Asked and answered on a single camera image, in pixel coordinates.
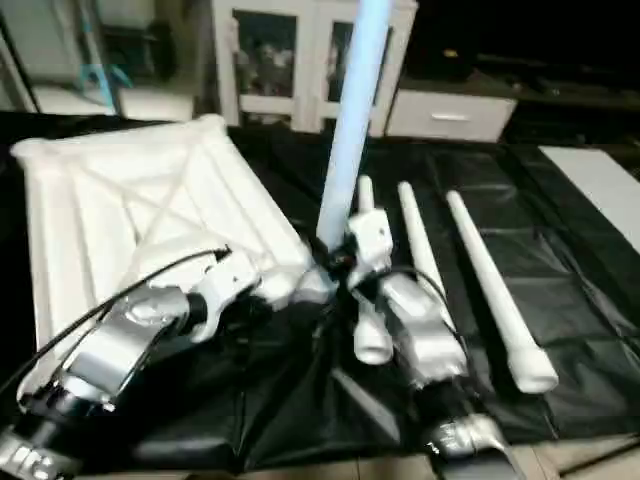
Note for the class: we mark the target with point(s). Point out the white plastic table leg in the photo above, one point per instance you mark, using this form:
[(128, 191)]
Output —
[(495, 290), (350, 130), (418, 240), (372, 335)]

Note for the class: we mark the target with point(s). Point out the white plastic table top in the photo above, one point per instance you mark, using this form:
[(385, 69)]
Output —
[(130, 210)]

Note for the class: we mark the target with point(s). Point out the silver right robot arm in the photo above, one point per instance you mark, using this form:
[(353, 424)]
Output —
[(425, 340)]

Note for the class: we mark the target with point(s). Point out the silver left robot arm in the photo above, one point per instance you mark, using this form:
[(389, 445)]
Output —
[(120, 350)]

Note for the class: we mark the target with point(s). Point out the white drawer unit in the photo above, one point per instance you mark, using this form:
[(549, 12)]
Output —
[(450, 115)]

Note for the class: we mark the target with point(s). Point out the white glass door cabinet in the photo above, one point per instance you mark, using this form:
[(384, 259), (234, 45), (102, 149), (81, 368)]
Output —
[(280, 60)]

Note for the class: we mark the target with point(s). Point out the black table mat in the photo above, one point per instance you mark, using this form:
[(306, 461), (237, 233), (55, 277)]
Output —
[(560, 270)]

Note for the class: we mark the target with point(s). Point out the black box device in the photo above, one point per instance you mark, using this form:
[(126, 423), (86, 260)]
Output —
[(445, 50)]

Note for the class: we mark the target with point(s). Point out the blue plastic stool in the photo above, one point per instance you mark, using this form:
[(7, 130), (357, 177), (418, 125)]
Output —
[(105, 82)]

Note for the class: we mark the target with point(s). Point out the white side table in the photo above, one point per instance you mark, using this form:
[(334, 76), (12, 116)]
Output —
[(600, 190)]

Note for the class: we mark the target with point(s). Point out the black stand leg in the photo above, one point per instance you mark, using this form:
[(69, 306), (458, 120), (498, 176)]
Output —
[(600, 458)]

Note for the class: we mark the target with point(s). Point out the grey metal frame post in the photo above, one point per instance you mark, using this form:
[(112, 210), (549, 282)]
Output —
[(100, 55)]

